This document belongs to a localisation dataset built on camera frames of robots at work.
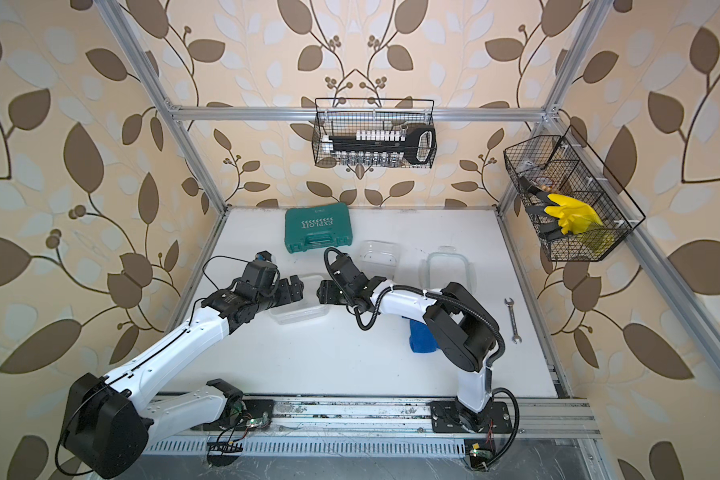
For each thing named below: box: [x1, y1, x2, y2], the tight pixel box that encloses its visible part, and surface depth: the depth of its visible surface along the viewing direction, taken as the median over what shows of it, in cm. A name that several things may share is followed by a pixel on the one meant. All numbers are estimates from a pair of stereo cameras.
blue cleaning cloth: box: [409, 319, 440, 353], surface depth 86 cm
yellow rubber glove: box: [544, 193, 604, 235], surface depth 68 cm
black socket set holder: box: [328, 128, 437, 165], surface depth 84 cm
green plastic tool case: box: [284, 203, 352, 254], surface depth 111 cm
